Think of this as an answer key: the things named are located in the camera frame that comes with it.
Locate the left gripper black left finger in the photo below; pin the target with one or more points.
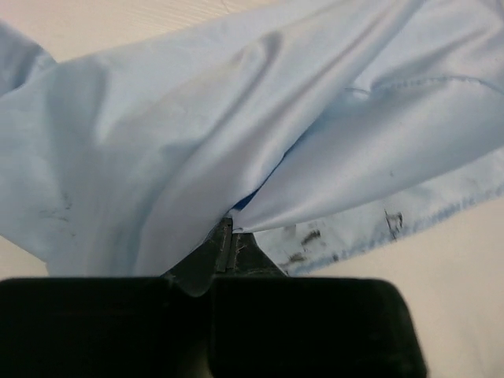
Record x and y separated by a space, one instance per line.
108 327

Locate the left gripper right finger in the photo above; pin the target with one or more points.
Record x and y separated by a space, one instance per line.
279 326

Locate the light blue pillowcase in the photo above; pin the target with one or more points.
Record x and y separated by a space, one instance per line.
324 128

